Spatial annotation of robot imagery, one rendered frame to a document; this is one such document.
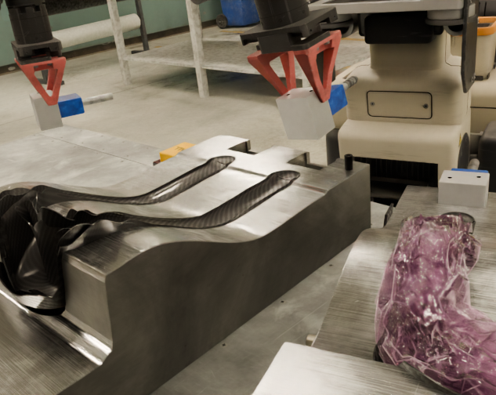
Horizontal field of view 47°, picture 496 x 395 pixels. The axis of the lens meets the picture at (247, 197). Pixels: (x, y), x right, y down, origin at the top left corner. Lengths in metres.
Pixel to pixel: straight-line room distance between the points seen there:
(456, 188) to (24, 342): 0.47
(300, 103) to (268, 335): 0.27
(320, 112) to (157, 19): 7.67
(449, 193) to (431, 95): 0.43
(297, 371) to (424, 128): 0.79
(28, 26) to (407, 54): 0.65
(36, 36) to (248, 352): 0.62
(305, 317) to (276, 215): 0.11
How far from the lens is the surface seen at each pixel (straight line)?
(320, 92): 0.68
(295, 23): 0.66
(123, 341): 0.49
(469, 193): 0.68
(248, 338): 0.57
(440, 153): 1.08
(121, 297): 0.47
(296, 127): 0.70
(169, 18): 8.42
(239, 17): 8.32
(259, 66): 0.70
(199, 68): 4.69
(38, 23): 0.97
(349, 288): 0.48
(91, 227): 0.49
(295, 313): 0.60
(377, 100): 1.12
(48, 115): 0.99
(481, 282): 0.48
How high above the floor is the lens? 1.15
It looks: 24 degrees down
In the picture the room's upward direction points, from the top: 7 degrees counter-clockwise
